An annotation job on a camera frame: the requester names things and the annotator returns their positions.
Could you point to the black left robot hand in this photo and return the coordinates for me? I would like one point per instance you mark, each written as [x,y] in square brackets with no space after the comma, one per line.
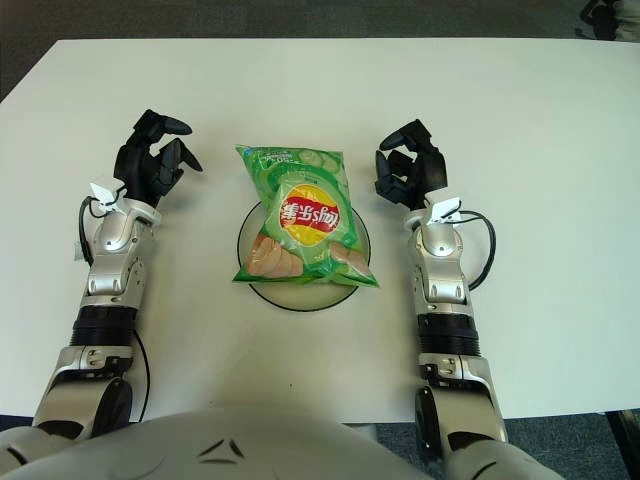
[137,167]

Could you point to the office chair in background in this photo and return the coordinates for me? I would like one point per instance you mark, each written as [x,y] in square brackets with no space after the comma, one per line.
[615,20]

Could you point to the white plate with black rim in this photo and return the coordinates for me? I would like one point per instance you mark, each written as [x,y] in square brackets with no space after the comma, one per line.
[300,297]

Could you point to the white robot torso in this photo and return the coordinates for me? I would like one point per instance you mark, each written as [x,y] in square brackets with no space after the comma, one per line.
[225,445]

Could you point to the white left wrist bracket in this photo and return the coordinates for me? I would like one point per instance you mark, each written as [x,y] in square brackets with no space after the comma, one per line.
[102,192]

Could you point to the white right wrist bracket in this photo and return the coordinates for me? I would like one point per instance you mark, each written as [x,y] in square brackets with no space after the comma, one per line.
[445,207]

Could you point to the dark table leg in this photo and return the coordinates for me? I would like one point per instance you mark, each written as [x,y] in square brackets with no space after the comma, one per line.
[627,440]

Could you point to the green potato chips bag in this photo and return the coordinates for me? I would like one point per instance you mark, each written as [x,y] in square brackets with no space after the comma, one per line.
[305,220]

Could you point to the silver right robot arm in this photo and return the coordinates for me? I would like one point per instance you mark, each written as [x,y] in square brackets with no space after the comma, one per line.
[445,265]

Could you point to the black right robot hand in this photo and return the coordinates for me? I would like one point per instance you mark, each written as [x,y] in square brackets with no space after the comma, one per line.
[430,167]

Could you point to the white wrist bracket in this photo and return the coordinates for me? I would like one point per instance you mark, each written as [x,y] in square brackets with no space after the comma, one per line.
[445,207]
[102,192]

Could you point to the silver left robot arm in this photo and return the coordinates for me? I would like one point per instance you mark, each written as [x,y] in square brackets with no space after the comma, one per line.
[112,250]

